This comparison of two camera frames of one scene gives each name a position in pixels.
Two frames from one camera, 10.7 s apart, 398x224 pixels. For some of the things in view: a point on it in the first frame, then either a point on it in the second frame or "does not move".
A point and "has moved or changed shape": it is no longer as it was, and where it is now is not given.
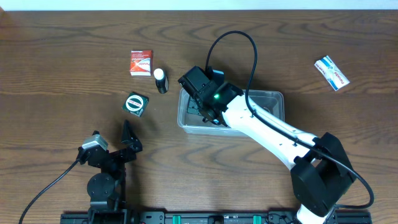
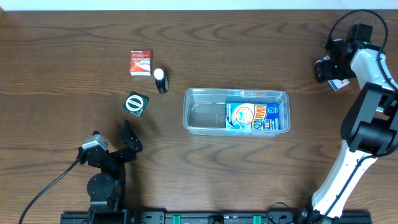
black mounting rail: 340,217 does not move
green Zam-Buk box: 136,104 does not move
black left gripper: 117,154 does not move
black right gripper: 195,106 to 323,71
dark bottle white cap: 161,80 does not move
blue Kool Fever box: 218,77 has moved or changed shape
